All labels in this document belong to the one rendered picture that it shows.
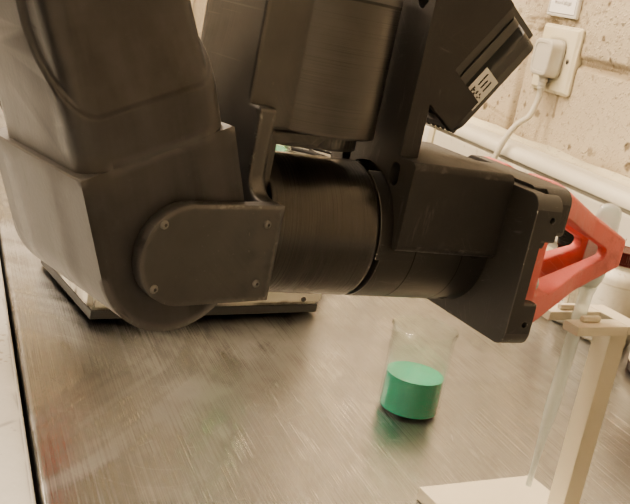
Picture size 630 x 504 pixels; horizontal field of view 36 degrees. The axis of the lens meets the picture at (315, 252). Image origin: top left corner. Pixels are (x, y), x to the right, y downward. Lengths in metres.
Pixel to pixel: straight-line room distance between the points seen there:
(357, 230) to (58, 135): 0.13
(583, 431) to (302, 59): 0.27
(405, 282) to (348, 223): 0.04
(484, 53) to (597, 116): 0.83
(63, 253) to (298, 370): 0.37
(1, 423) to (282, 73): 0.29
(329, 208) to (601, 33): 0.90
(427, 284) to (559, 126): 0.89
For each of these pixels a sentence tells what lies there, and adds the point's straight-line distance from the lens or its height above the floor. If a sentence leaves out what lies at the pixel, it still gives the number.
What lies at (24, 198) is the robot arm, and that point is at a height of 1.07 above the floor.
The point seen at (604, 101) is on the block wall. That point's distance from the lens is 1.22.
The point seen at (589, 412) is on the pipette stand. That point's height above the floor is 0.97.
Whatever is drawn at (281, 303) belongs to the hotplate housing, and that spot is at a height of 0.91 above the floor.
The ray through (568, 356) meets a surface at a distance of 0.51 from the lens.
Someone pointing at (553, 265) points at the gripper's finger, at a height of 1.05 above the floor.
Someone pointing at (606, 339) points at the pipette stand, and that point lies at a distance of 0.52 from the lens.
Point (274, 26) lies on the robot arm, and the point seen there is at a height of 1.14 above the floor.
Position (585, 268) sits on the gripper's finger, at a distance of 0.48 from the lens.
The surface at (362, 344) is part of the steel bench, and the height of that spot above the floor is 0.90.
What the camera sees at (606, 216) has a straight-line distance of 0.49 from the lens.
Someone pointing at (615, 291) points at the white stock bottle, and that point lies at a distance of 0.88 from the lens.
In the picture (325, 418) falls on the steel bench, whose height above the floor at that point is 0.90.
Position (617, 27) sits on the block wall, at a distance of 1.23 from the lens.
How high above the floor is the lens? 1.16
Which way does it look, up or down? 15 degrees down
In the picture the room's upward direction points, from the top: 11 degrees clockwise
